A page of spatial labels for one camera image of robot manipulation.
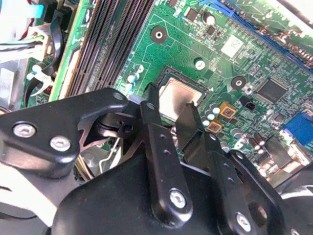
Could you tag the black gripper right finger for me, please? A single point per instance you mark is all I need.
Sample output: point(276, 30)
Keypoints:
point(195, 142)

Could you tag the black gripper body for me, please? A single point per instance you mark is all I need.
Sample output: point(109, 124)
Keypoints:
point(110, 208)

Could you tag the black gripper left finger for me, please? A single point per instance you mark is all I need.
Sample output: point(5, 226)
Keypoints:
point(73, 110)

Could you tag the silver topped CPU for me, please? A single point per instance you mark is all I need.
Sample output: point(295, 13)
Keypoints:
point(181, 98)

